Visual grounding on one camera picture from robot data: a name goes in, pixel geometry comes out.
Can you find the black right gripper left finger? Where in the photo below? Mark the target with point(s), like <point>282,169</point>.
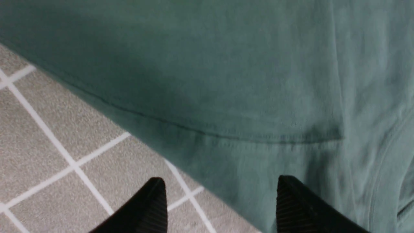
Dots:
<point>145,212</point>

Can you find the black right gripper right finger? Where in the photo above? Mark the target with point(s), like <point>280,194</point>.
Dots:
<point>299,210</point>

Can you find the green long-sleeved shirt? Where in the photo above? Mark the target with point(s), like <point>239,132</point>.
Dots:
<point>238,92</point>

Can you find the grey checkered tablecloth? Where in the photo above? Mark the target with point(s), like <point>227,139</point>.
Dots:
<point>65,167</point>

